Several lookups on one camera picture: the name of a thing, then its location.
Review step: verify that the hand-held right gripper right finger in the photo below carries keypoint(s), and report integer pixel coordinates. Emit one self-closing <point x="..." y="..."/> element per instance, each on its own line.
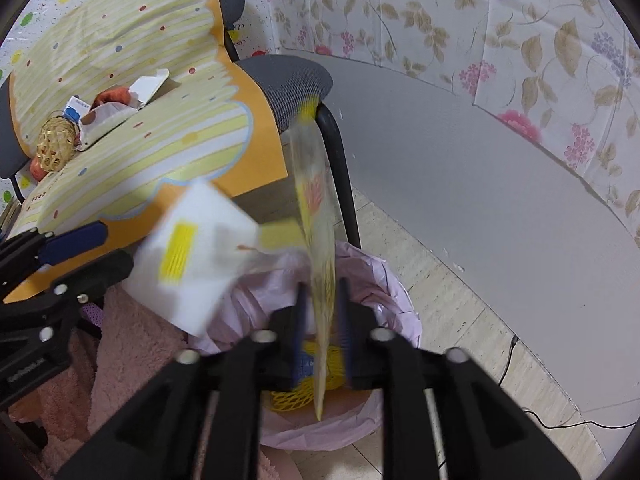
<point x="345" y="332"/>

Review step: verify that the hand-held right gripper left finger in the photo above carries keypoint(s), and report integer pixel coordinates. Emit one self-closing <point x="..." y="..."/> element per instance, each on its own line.
<point x="301" y="332"/>

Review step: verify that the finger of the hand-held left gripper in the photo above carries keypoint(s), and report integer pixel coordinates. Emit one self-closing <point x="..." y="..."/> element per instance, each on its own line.
<point x="75" y="244"/>
<point x="100" y="272"/>

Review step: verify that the pink trash bag bin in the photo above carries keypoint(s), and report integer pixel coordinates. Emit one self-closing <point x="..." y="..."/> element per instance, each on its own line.
<point x="385" y="280"/>

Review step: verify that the white packet with yellow label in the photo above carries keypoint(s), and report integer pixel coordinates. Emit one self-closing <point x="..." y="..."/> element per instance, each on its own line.
<point x="200" y="270"/>

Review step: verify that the clear yellow printed plastic wrapper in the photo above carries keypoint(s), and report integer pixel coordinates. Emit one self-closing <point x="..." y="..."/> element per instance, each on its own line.
<point x="312" y="210"/>

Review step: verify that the yellow foam fruit net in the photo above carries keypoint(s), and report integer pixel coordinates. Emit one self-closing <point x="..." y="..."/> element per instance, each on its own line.
<point x="285" y="402"/>

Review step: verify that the red apple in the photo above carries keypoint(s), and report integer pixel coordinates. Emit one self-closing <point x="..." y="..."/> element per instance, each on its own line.
<point x="39" y="170"/>

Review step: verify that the pink fluffy blanket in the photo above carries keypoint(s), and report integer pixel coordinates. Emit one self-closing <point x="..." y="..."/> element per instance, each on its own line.
<point x="135" y="355"/>

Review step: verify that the golden mesh foam net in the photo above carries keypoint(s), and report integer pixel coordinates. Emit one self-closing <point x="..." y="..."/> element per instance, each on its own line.
<point x="57" y="142"/>

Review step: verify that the white crumpled paper wrapper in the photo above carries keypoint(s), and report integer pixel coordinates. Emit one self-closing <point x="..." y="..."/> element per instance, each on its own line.
<point x="107" y="122"/>

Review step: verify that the blue and white small carton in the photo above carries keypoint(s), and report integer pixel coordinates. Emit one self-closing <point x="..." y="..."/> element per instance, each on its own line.
<point x="76" y="109"/>

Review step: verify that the orange red soft wrapper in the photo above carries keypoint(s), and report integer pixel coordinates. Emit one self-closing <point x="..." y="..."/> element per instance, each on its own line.
<point x="112" y="97"/>

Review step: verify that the white cardboard box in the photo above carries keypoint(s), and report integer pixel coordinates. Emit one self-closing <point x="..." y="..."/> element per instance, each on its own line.
<point x="148" y="87"/>

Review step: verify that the yellow striped cloth orange border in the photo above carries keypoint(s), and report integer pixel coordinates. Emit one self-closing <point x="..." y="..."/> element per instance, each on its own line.
<point x="150" y="25"/>

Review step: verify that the grey office chair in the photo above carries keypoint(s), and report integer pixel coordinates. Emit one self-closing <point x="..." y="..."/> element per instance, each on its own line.
<point x="295" y="80"/>

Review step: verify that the floral printed wall cloth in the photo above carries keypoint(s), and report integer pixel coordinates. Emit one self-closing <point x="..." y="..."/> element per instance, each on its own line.
<point x="450" y="10"/>

